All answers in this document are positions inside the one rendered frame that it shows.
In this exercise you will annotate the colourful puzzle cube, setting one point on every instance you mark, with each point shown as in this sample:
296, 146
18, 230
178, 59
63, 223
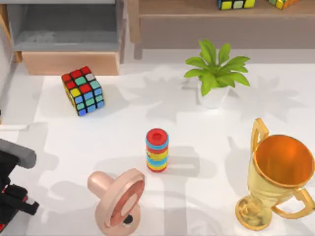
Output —
281, 3
236, 4
85, 92

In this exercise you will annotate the pale wooden drawer front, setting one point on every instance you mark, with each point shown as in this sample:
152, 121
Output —
69, 62

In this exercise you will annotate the stack of coloured rings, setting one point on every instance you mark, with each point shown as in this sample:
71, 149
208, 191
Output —
157, 152

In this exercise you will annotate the wooden cupboard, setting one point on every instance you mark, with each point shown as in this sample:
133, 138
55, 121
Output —
5, 32

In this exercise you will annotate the green plant in white pot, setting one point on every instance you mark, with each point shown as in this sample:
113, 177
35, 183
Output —
216, 71

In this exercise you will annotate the gold trophy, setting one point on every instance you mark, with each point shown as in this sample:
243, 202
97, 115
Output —
273, 172

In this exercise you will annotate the wooden open shelf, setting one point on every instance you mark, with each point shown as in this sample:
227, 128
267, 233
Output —
221, 29

